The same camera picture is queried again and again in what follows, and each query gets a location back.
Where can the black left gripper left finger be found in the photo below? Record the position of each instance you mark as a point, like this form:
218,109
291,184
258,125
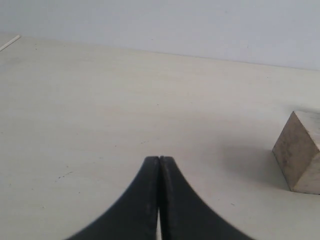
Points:
134,215

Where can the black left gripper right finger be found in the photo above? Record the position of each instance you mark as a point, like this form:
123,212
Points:
183,214

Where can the largest wooden cube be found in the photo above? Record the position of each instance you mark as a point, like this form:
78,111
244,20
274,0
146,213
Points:
297,151

